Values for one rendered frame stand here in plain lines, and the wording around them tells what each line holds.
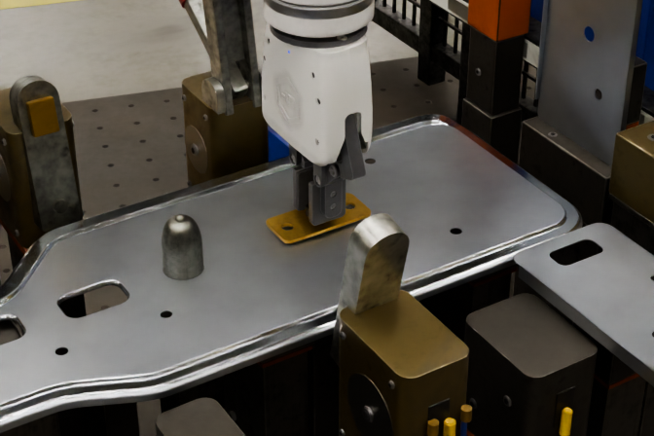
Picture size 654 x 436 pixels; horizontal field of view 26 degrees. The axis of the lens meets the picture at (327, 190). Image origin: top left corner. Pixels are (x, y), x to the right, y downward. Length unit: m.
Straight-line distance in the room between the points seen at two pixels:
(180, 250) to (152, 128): 0.83
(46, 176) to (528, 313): 0.41
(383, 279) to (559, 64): 0.38
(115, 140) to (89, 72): 1.71
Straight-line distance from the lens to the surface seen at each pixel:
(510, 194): 1.22
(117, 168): 1.84
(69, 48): 3.74
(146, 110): 1.97
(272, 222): 1.17
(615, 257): 1.16
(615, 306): 1.11
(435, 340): 0.98
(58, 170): 1.21
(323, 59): 1.05
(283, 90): 1.11
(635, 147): 1.19
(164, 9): 3.91
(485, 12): 1.40
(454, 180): 1.24
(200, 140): 1.28
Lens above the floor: 1.65
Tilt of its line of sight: 32 degrees down
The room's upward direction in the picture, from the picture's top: straight up
